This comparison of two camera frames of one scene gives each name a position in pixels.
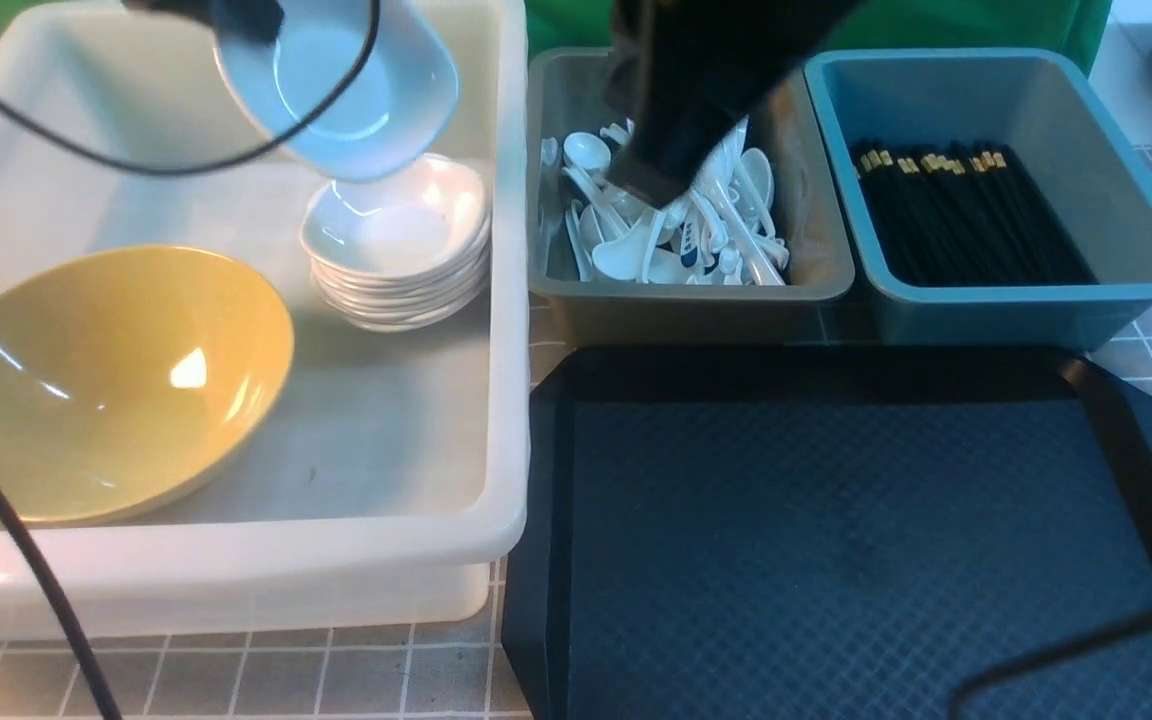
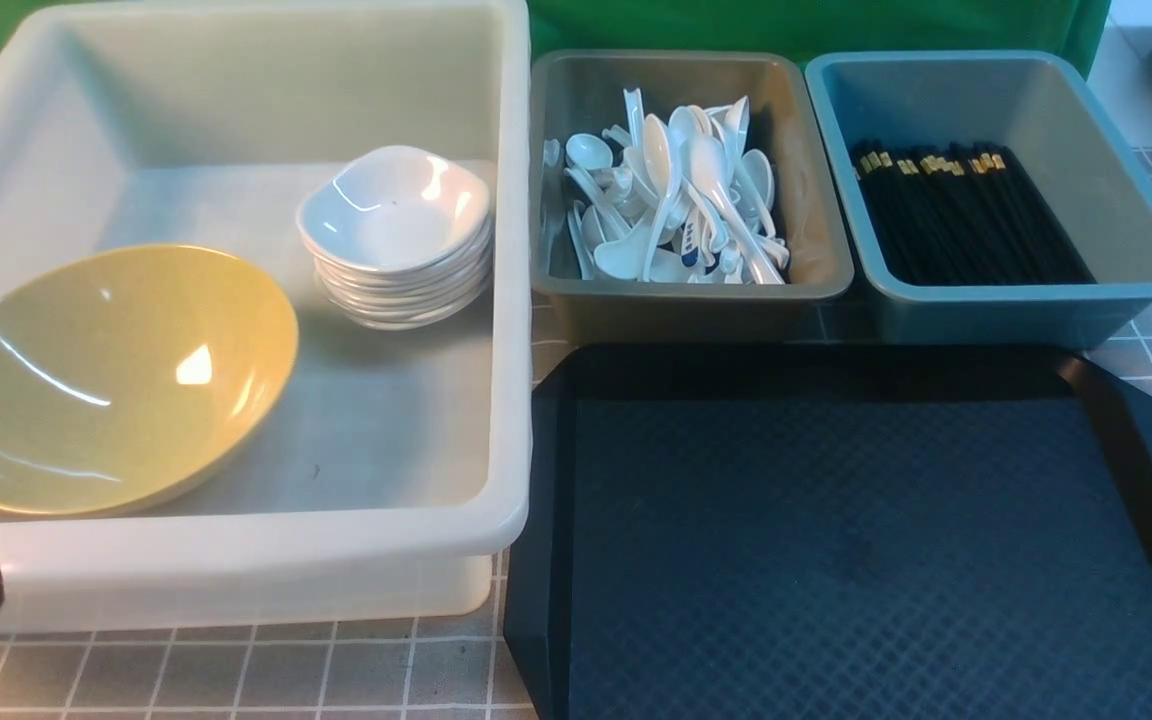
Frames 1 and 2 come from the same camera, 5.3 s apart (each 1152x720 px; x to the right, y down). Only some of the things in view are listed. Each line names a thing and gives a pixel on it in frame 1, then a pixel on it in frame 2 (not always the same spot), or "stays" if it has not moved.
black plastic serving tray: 825,532 stays
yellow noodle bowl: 107,379 stays
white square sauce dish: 393,109 → 395,209
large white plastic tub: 391,467 stays
